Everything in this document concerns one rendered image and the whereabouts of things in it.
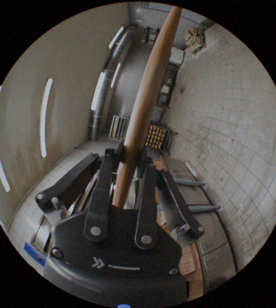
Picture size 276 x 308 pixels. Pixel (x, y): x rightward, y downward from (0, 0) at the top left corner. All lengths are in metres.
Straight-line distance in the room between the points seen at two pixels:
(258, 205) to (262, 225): 0.26
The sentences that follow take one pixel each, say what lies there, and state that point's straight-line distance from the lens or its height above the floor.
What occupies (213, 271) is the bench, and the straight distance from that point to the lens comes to 1.04.
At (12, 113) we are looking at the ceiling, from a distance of 1.48.
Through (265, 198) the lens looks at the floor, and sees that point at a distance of 1.21.
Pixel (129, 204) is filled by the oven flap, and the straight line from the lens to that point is 1.60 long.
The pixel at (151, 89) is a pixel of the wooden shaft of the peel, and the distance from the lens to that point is 0.15.
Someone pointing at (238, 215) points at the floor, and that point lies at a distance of 1.31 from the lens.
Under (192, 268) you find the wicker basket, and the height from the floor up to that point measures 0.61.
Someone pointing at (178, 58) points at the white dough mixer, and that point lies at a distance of 5.09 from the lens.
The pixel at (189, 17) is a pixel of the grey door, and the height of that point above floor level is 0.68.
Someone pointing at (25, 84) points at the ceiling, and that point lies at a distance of 1.55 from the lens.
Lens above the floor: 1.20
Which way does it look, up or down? 6 degrees down
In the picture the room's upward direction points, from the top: 76 degrees counter-clockwise
